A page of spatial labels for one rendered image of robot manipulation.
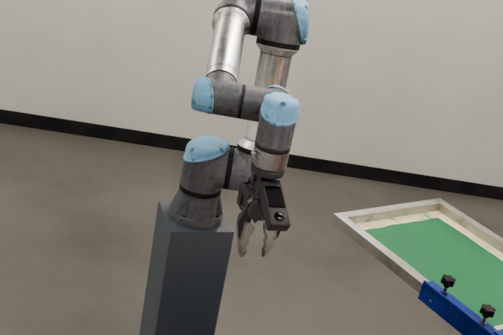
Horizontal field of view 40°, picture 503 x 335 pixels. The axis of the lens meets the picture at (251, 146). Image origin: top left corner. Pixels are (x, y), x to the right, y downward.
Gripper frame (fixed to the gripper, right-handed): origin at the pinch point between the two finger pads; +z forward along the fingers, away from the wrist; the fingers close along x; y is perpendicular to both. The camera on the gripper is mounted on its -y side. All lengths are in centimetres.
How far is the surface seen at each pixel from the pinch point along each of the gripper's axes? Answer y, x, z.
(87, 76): 382, -7, 88
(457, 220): 84, -123, 40
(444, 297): 28, -80, 35
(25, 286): 184, 37, 136
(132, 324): 149, -12, 136
